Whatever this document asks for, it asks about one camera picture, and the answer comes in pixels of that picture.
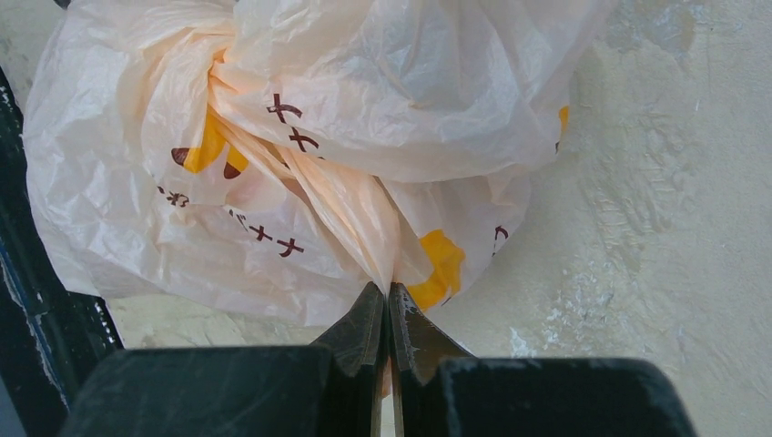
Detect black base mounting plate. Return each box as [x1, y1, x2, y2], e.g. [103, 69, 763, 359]
[1, 78, 124, 436]

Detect translucent orange plastic bag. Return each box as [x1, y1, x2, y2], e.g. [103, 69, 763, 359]
[23, 1, 615, 326]

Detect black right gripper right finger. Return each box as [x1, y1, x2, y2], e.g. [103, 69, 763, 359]
[389, 284, 696, 436]

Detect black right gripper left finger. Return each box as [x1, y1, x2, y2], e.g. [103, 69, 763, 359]
[61, 284, 385, 436]

